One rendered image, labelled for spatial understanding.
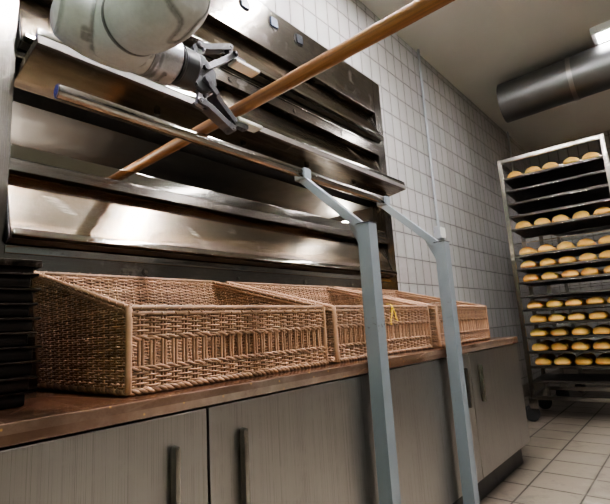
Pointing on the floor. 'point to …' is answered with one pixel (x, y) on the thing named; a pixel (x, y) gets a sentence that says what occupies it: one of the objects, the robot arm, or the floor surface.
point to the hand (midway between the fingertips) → (253, 100)
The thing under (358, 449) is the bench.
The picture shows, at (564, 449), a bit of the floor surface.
